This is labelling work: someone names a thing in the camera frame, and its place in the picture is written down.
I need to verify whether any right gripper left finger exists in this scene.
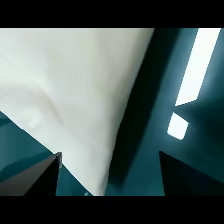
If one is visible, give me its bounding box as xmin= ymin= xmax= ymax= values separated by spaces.
xmin=0 ymin=151 xmax=63 ymax=197

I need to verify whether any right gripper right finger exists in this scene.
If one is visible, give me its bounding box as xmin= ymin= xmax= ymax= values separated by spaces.
xmin=158 ymin=150 xmax=224 ymax=197

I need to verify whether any cream T-shirt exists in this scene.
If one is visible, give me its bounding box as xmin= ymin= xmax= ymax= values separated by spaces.
xmin=0 ymin=28 xmax=155 ymax=197

